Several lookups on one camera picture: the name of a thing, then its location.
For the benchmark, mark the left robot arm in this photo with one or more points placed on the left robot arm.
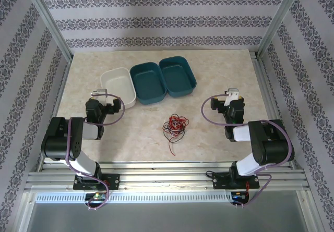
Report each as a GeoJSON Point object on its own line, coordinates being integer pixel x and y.
{"type": "Point", "coordinates": [60, 138]}

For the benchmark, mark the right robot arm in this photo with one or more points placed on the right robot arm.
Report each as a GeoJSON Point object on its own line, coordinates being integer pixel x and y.
{"type": "Point", "coordinates": [271, 143]}

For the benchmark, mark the white plastic tray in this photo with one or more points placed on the white plastic tray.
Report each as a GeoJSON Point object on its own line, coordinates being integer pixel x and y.
{"type": "Point", "coordinates": [117, 86]}

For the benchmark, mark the teal plastic tray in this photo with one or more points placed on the teal plastic tray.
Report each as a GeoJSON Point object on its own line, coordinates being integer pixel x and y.
{"type": "Point", "coordinates": [177, 77]}
{"type": "Point", "coordinates": [147, 83]}

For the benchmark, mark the small circuit board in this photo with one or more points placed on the small circuit board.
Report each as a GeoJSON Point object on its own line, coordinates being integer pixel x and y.
{"type": "Point", "coordinates": [98, 196]}
{"type": "Point", "coordinates": [238, 196]}

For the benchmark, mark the grey metal sheet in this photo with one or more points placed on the grey metal sheet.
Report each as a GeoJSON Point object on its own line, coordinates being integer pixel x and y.
{"type": "Point", "coordinates": [167, 219]}

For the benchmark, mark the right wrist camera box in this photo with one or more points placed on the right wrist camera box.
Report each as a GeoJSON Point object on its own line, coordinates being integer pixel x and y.
{"type": "Point", "coordinates": [232, 92]}

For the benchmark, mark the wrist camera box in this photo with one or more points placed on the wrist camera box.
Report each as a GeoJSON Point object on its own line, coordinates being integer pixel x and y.
{"type": "Point", "coordinates": [232, 92]}
{"type": "Point", "coordinates": [100, 91]}

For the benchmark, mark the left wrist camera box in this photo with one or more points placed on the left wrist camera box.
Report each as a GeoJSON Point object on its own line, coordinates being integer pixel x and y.
{"type": "Point", "coordinates": [100, 91]}

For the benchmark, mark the aluminium side rail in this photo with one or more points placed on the aluminium side rail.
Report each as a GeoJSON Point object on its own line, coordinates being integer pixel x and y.
{"type": "Point", "coordinates": [54, 112]}
{"type": "Point", "coordinates": [267, 91]}

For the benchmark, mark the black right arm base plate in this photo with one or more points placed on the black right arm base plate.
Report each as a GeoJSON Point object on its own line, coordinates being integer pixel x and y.
{"type": "Point", "coordinates": [220, 181]}

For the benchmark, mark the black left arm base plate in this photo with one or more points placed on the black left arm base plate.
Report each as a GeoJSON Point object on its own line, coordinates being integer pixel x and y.
{"type": "Point", "coordinates": [113, 181]}

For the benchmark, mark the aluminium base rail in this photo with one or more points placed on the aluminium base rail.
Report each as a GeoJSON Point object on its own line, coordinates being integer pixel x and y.
{"type": "Point", "coordinates": [167, 180]}

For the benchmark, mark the aluminium frame post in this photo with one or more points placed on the aluminium frame post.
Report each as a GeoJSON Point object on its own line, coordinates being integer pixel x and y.
{"type": "Point", "coordinates": [279, 18]}
{"type": "Point", "coordinates": [49, 21]}

